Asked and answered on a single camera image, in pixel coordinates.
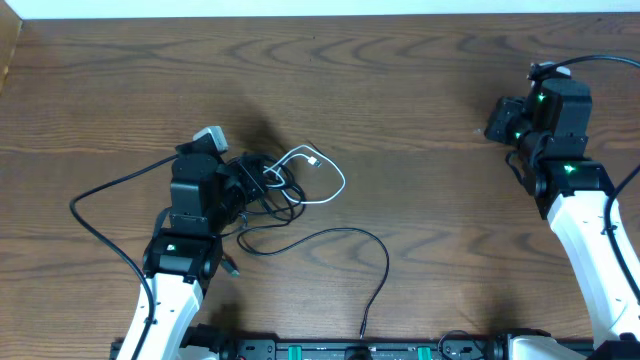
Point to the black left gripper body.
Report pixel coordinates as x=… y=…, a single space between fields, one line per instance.
x=252 y=176

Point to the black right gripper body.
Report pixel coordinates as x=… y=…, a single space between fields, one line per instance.
x=498 y=120

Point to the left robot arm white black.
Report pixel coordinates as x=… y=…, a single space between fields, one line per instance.
x=207 y=195

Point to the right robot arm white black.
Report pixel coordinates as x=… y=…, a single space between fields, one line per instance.
x=574 y=194

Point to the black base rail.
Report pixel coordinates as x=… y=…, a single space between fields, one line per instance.
x=206 y=342

